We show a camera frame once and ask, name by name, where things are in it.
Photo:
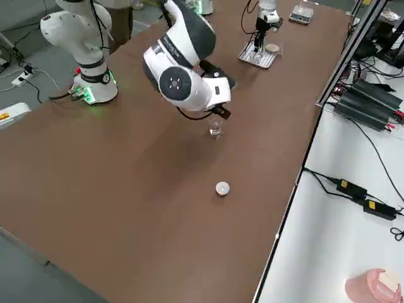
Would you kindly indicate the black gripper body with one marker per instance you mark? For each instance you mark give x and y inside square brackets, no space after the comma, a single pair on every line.
[211,70]
[263,25]

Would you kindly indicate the glass alcohol lamp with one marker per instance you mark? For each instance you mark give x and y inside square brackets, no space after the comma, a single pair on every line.
[257,57]

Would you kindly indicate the small glass beaker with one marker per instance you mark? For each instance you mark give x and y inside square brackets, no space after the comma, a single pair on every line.
[216,131]

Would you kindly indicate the large glass beaker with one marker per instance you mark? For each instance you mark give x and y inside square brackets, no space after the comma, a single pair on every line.
[304,3]

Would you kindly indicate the white lamp cap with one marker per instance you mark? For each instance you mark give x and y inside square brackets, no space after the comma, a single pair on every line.
[222,188]

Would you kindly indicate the ribbed metal tray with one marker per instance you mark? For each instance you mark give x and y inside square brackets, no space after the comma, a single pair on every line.
[266,61]

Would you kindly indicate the silver digital scale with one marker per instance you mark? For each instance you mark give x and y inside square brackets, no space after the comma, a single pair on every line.
[300,14]

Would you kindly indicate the person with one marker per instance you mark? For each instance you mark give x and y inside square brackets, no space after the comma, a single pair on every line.
[121,25]

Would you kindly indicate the black finned power supply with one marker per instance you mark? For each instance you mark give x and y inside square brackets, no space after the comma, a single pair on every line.
[378,94]
[363,110]

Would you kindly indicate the black power adapter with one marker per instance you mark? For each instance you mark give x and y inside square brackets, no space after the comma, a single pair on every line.
[378,210]
[350,187]

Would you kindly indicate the white side table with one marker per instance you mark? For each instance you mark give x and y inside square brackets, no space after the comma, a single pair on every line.
[331,236]

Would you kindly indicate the white power strip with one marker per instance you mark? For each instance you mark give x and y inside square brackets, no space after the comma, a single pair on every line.
[23,78]

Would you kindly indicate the white cabinet with label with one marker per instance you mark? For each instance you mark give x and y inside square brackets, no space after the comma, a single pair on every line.
[12,115]

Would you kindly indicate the pink plastic container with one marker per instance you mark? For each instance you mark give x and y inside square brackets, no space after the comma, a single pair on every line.
[363,284]

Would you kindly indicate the aluminium frame post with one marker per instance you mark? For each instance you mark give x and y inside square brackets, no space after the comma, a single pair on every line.
[347,53]

